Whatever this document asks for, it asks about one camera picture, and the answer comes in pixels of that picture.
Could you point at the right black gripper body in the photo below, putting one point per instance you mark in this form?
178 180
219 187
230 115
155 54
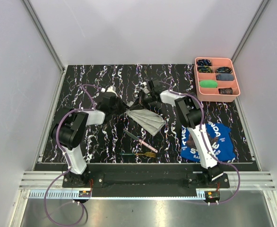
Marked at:
146 99

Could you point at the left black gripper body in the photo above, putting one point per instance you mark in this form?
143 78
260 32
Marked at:
115 109

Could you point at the grey cloth napkin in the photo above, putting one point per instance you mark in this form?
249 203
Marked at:
147 119

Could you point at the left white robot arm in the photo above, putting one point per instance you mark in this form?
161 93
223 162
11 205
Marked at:
69 130

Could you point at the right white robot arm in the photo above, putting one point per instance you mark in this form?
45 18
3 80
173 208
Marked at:
191 116

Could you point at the black marbled table mat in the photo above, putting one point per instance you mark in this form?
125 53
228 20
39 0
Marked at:
104 143

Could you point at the green rolled sock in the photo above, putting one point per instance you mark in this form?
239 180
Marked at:
208 84

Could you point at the blue patterned sock middle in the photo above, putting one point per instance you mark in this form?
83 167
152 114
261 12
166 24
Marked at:
204 69

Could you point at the blue patterned sock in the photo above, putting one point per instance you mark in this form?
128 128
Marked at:
204 69
224 70
204 62

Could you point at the blue patterned sock top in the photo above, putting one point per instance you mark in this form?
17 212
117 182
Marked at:
204 62

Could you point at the pink divided organizer tray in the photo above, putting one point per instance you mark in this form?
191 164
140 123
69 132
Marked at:
212 94

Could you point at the dark blue rolled sock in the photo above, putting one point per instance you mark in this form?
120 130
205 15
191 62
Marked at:
224 77

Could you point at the blue patterned sock right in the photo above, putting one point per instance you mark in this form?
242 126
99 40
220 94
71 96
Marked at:
224 70

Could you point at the dark brown rolled sock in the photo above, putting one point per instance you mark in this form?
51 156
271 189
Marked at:
225 91

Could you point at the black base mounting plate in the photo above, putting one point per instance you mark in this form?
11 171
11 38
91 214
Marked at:
144 180

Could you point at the blue printed t-shirt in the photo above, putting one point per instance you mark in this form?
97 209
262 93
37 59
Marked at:
219 137

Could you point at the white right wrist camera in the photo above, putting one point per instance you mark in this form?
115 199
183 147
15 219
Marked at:
144 88

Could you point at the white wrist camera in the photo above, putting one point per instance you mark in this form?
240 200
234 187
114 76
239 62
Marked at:
144 88
109 89

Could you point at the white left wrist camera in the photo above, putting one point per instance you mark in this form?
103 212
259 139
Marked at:
109 89

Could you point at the pink-handled table knife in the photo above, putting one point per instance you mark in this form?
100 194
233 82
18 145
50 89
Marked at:
141 141

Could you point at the gold fork green handle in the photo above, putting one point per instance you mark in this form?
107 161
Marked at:
146 154

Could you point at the aluminium frame rail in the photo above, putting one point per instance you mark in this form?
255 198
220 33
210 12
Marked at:
40 29

